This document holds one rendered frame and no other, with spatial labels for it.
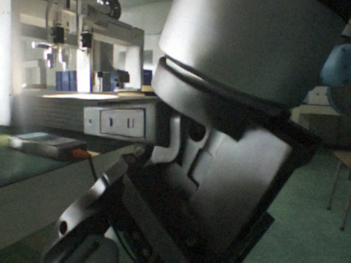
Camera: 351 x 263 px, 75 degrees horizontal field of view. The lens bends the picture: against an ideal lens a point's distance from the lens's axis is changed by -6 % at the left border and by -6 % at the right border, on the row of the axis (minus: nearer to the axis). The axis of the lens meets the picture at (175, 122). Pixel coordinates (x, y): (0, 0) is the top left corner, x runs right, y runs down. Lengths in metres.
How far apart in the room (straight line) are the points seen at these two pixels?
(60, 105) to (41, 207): 0.40
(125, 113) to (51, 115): 0.67
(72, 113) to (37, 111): 0.17
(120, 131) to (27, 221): 0.31
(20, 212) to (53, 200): 0.06
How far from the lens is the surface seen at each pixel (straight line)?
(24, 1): 0.99
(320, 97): 3.23
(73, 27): 1.00
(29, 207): 0.44
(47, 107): 0.84
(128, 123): 0.15
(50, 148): 0.50
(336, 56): 0.50
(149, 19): 5.92
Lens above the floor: 0.89
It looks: 8 degrees down
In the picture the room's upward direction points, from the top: 1 degrees clockwise
